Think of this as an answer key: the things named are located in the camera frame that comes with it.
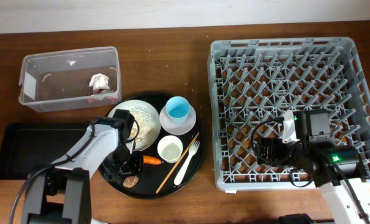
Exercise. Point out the black rectangular tray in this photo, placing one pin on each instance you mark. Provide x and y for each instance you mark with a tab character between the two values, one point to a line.
29	146

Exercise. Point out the clear plastic waste bin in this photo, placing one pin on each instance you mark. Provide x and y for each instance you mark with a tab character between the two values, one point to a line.
57	81

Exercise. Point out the brown round cookie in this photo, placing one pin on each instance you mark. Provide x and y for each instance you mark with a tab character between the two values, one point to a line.
131	181

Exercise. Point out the wooden chopstick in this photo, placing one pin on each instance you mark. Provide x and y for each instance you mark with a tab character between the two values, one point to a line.
185	153

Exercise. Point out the cream plastic cup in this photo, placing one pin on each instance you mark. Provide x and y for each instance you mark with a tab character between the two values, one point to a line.
170	148

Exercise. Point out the red snack wrapper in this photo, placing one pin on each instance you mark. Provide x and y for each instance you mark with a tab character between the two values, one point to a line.
103	92

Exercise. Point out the white tissue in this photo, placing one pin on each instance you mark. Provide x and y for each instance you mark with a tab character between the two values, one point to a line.
99	82

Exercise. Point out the round black serving tray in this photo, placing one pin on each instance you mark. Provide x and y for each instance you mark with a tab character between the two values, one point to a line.
153	175

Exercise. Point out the white plastic fork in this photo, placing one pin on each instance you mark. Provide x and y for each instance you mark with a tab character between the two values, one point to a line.
191	152

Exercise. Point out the grey dishwasher rack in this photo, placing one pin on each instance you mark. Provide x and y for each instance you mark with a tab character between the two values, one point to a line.
254	81

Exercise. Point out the light blue plastic cup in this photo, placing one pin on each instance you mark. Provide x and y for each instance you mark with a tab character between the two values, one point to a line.
177	109

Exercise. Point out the pink shallow bowl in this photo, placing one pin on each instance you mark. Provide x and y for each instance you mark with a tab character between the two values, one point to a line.
177	129

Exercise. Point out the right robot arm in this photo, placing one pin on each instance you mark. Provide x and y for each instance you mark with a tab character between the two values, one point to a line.
338	172

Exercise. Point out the grey plate with food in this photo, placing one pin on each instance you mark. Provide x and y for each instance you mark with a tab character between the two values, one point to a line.
147	117

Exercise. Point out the orange carrot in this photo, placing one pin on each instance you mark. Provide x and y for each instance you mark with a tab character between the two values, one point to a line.
151	160

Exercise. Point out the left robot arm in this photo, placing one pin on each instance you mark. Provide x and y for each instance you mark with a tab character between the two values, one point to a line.
60	192

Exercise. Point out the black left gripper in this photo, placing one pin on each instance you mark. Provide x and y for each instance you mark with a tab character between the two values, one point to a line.
136	167

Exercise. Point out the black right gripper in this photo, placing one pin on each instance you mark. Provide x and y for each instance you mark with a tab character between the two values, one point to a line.
275	144

